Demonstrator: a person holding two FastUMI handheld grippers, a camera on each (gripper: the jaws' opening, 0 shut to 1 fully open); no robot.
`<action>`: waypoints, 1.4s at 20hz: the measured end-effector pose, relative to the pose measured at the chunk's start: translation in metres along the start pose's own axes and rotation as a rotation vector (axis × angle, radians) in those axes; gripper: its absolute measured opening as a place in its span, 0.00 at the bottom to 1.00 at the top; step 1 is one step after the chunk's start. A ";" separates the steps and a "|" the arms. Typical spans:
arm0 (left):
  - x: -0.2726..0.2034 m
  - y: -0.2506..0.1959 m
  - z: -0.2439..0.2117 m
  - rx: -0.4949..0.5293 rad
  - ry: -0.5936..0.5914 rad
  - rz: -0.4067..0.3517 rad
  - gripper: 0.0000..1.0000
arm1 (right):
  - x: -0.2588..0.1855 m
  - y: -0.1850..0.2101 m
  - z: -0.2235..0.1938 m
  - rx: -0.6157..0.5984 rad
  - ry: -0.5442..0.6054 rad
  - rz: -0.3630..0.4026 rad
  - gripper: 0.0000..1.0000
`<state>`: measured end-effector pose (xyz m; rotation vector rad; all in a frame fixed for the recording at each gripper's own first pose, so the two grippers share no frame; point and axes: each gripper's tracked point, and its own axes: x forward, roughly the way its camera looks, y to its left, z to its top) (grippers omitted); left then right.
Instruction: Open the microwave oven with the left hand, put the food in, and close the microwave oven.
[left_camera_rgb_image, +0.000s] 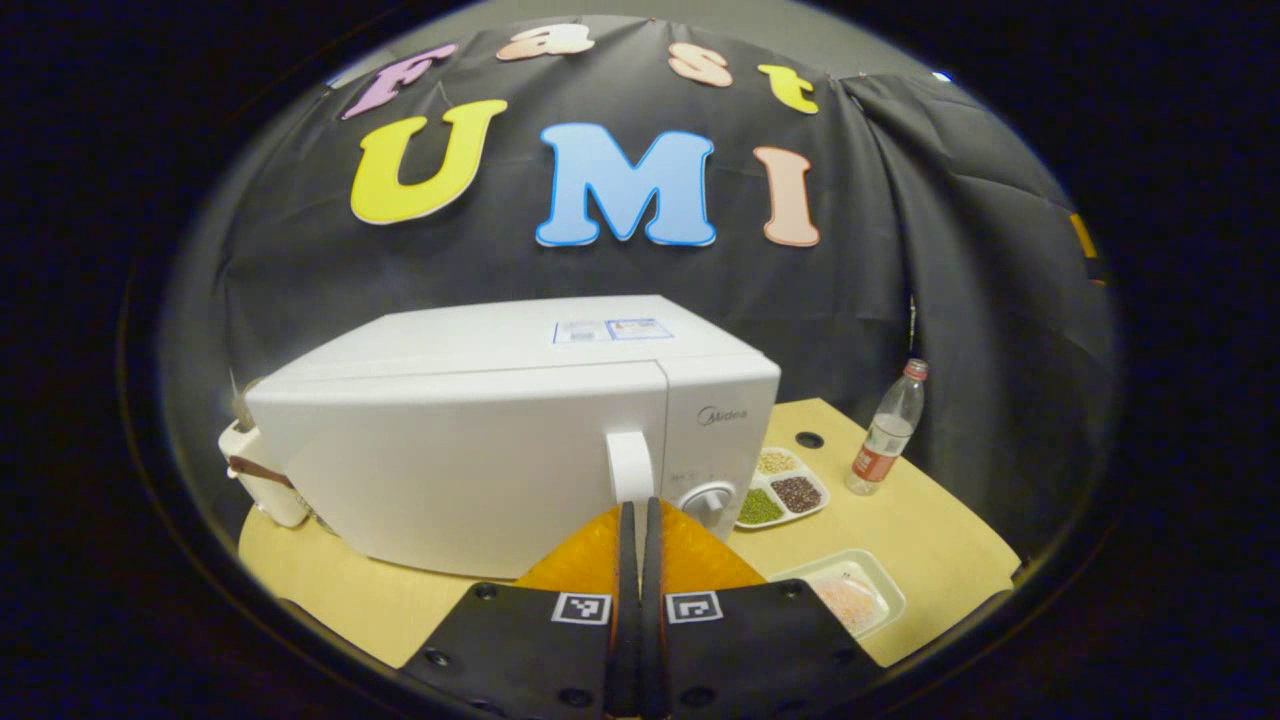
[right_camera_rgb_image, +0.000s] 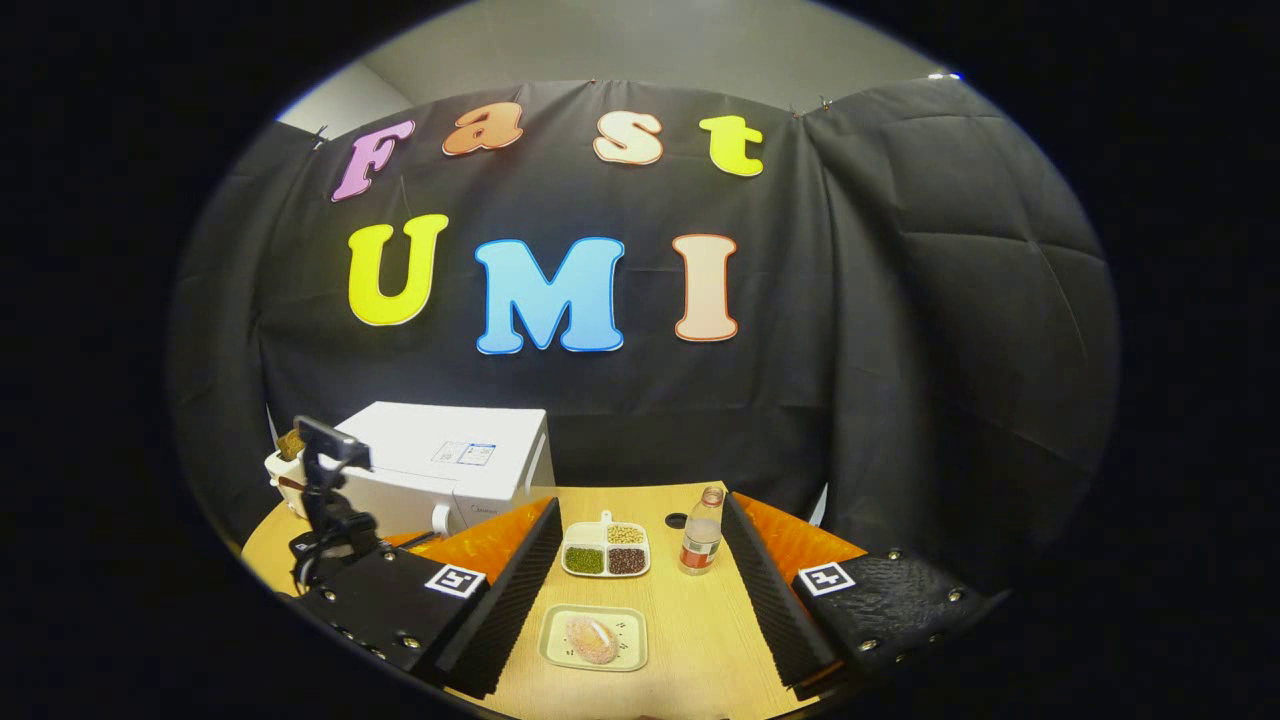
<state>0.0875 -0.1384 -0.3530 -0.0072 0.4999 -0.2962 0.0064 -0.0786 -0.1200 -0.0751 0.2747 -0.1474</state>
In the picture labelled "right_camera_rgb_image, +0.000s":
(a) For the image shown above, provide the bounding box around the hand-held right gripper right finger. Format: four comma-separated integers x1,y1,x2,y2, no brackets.
722,492,1006,691

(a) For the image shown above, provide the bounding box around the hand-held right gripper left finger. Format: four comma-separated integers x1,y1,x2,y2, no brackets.
290,497,563,699

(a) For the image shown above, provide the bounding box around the speckled oval bread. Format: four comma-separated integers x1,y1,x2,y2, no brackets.
565,615,619,666

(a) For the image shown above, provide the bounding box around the white microwave oven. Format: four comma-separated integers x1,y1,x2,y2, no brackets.
330,402,556,536

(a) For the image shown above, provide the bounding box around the white toaster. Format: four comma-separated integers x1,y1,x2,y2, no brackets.
265,445,313,518

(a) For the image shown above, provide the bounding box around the white divided bean dish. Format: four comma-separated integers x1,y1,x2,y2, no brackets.
560,512,651,579

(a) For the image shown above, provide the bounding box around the clear plastic bottle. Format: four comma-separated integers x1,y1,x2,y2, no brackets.
680,486,725,576

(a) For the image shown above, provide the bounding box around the pale green rectangular plate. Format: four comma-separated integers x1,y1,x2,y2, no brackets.
540,603,649,673

